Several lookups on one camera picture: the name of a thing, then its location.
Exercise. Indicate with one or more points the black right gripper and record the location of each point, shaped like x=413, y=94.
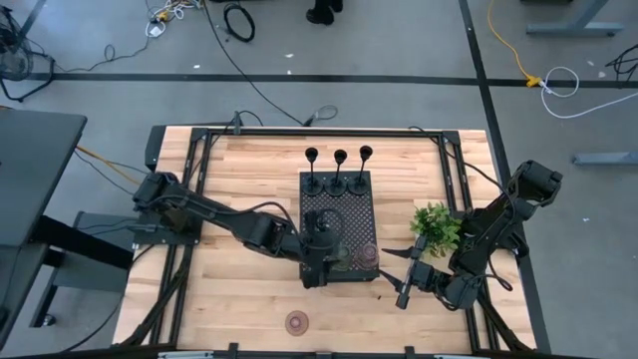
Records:
x=423, y=279

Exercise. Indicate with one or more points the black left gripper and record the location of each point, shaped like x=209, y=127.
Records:
x=315, y=264

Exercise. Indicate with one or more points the clear ribbed glass candle holder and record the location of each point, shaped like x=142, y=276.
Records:
x=343, y=259

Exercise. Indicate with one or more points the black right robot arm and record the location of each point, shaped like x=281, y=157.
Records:
x=498, y=224

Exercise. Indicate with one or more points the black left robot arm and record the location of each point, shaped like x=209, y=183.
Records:
x=214, y=214

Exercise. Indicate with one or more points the black perforated metal shelf riser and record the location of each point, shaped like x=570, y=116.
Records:
x=356, y=219

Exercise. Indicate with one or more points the green plant in white pot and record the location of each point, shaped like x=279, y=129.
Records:
x=436, y=227

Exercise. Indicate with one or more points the grey desk foot bar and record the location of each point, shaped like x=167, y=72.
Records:
x=608, y=158

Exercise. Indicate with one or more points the person's shoe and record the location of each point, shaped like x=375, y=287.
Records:
x=321, y=15

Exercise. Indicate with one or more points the grey desk leg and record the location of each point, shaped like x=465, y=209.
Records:
x=573, y=28

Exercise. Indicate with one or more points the dark grey desk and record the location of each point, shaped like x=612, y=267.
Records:
x=35, y=159

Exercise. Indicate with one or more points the black floor fan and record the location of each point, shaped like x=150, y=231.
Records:
x=15, y=60

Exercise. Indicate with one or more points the black table frame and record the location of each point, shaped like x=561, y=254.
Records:
x=324, y=132

